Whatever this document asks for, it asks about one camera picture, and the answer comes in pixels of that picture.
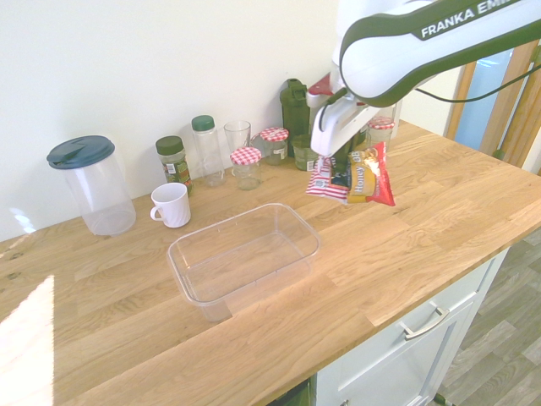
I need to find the glass jar red checkered lid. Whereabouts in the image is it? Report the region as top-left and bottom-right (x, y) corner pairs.
(366, 116), (396, 150)
(257, 127), (290, 167)
(229, 147), (263, 192)

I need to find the red honey BBQ chip bag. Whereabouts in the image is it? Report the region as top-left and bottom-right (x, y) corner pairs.
(304, 141), (397, 208)

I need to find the white translucent plastic container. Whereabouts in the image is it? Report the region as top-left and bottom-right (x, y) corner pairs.
(391, 103), (404, 140)

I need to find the large black supplement tub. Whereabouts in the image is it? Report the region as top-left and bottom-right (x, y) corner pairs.
(348, 124), (369, 149)

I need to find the white ceramic mug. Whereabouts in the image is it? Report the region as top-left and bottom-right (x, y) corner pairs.
(150, 182), (192, 229)

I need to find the white counter base cabinet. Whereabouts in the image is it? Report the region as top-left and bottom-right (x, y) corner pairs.
(314, 248), (513, 406)

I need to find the black stainless dishwasher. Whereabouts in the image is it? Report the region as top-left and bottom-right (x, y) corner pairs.
(270, 375), (318, 406)

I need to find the tall clear drinking glass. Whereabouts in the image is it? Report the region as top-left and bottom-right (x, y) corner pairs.
(223, 120), (253, 165)

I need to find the clear rectangular plastic container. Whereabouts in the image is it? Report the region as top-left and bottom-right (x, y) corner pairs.
(167, 201), (322, 323)

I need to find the spice jar black lid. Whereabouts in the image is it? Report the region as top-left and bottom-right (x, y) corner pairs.
(155, 134), (194, 196)

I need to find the black shaker bottle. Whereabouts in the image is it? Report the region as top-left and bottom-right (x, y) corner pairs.
(279, 78), (312, 147)

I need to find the clear pitcher blue lid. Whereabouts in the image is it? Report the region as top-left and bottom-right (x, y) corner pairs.
(46, 134), (137, 237)

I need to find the silver bar drawer handle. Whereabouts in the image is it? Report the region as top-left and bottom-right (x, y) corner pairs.
(398, 306), (451, 342)

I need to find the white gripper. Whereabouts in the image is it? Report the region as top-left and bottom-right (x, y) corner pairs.
(309, 93), (378, 169)

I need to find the clear bottle green lid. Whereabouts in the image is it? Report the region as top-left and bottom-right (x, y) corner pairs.
(190, 115), (226, 189)

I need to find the wooden door frame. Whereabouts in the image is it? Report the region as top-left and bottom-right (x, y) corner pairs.
(443, 40), (541, 175)

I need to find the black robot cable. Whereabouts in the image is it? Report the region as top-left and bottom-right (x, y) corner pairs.
(413, 62), (541, 104)

